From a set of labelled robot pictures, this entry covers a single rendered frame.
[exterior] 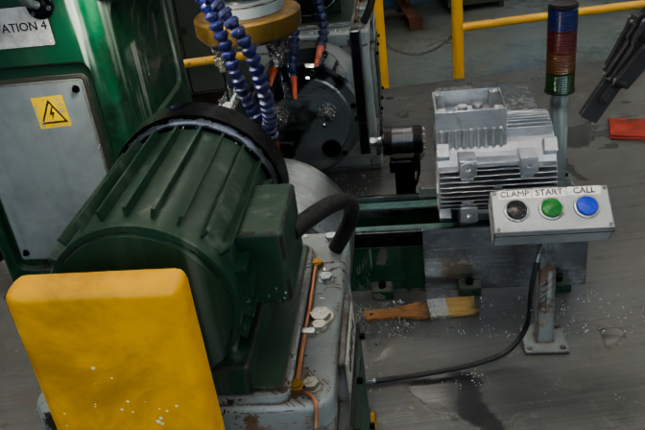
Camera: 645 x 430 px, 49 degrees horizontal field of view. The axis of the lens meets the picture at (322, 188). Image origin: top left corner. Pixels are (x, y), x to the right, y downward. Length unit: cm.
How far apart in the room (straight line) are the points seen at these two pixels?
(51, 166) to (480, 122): 71
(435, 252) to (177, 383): 84
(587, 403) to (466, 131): 47
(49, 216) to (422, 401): 69
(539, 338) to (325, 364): 62
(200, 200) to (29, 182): 69
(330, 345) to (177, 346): 23
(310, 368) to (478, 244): 68
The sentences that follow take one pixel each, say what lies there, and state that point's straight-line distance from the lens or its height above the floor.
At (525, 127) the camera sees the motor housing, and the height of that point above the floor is 110.
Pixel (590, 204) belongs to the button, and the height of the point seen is 107.
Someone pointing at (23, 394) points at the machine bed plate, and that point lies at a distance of 137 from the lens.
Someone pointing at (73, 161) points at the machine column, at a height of 116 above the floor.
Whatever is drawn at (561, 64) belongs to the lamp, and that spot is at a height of 110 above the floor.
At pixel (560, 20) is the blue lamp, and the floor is 119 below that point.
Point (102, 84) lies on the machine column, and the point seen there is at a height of 129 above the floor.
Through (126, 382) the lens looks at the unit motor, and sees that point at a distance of 56.
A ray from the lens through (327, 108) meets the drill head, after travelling 148.
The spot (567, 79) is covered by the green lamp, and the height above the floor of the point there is 106.
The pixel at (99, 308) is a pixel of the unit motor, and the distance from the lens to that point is 52.
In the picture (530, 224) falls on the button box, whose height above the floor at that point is 105.
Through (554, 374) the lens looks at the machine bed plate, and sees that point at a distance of 121.
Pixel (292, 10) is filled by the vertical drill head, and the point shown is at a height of 133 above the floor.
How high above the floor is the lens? 162
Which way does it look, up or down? 28 degrees down
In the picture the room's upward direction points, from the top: 7 degrees counter-clockwise
